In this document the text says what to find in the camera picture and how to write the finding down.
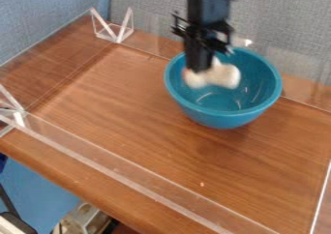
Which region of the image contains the clear acrylic back barrier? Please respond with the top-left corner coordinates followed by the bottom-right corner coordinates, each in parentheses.
top-left (129, 12), bottom-right (331, 113)

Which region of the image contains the black chair leg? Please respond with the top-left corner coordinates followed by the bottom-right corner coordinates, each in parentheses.
top-left (0, 184), bottom-right (38, 234)

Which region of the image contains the clear acrylic left bracket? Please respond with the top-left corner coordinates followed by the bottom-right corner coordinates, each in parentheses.
top-left (0, 84), bottom-right (26, 138)

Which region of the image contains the white power strip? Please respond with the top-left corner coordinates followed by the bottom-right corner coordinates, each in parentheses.
top-left (52, 202), bottom-right (111, 234)

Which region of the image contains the clear acrylic corner bracket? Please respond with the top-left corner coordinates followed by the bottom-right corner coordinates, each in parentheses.
top-left (90, 8), bottom-right (135, 44)

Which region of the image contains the clear acrylic barrier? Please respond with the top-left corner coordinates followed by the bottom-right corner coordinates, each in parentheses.
top-left (129, 12), bottom-right (331, 113)
top-left (15, 112), bottom-right (278, 234)

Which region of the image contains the clear acrylic front barrier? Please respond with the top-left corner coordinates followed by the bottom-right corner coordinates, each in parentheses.
top-left (15, 112), bottom-right (278, 234)

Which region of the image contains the plush mushroom brown cap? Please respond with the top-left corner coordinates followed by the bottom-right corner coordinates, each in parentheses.
top-left (183, 57), bottom-right (241, 89)

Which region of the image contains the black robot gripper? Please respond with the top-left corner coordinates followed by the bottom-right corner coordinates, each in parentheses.
top-left (173, 0), bottom-right (234, 73)

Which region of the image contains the blue plastic bowl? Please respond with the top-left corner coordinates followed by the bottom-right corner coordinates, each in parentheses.
top-left (165, 47), bottom-right (283, 130)

